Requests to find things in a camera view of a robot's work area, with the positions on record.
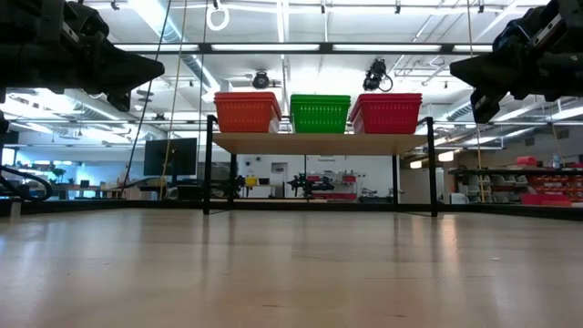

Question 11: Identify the red plastic basket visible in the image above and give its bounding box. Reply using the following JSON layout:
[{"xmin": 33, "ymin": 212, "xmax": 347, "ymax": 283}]
[
  {"xmin": 356, "ymin": 92, "xmax": 424, "ymax": 98},
  {"xmin": 349, "ymin": 98, "xmax": 424, "ymax": 136},
  {"xmin": 353, "ymin": 95, "xmax": 424, "ymax": 102}
]

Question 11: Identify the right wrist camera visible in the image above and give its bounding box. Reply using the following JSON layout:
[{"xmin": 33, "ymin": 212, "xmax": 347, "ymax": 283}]
[{"xmin": 469, "ymin": 87, "xmax": 501, "ymax": 126}]

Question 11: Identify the white cable loop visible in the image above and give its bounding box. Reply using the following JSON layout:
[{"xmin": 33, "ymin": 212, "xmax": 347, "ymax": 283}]
[{"xmin": 205, "ymin": 0, "xmax": 232, "ymax": 33}]

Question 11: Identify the beige hanging cord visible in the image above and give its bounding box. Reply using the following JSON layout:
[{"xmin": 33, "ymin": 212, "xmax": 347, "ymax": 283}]
[{"xmin": 159, "ymin": 0, "xmax": 189, "ymax": 200}]

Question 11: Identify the black background monitor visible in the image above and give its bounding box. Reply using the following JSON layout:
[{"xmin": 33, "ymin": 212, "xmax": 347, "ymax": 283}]
[{"xmin": 143, "ymin": 137, "xmax": 199, "ymax": 179}]

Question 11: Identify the black arm base cable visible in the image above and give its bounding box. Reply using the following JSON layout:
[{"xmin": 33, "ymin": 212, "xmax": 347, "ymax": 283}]
[{"xmin": 0, "ymin": 163, "xmax": 55, "ymax": 204}]

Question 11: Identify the thin black hanging cable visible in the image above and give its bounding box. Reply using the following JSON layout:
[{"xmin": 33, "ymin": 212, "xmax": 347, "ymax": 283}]
[{"xmin": 118, "ymin": 0, "xmax": 174, "ymax": 199}]

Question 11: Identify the round black ceiling reel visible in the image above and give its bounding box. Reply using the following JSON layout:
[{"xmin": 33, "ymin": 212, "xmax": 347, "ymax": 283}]
[{"xmin": 251, "ymin": 68, "xmax": 271, "ymax": 91}]

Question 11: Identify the black overhead rig beam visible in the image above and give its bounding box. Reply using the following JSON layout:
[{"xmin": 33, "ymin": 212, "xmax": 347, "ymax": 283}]
[{"xmin": 111, "ymin": 41, "xmax": 497, "ymax": 55}]

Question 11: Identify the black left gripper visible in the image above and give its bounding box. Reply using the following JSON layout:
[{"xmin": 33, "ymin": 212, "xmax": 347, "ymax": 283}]
[{"xmin": 0, "ymin": 0, "xmax": 167, "ymax": 96}]

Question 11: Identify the black ceiling reel with cable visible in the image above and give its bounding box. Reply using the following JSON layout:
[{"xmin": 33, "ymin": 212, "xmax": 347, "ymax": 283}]
[{"xmin": 362, "ymin": 56, "xmax": 394, "ymax": 94}]

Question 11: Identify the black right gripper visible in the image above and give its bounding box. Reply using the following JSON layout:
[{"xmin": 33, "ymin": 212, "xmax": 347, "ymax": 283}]
[{"xmin": 449, "ymin": 0, "xmax": 583, "ymax": 103}]

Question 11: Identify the storage rack with red bins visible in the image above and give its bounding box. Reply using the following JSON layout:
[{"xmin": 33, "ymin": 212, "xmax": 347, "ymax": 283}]
[{"xmin": 447, "ymin": 154, "xmax": 583, "ymax": 209}]

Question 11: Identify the wooden shelf with black legs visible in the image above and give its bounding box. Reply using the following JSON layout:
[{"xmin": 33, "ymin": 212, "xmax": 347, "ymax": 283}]
[{"xmin": 202, "ymin": 114, "xmax": 440, "ymax": 219}]

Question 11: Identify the black aluminium table frame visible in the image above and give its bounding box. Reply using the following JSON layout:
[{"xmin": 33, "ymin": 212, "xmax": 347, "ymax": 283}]
[{"xmin": 0, "ymin": 198, "xmax": 583, "ymax": 223}]

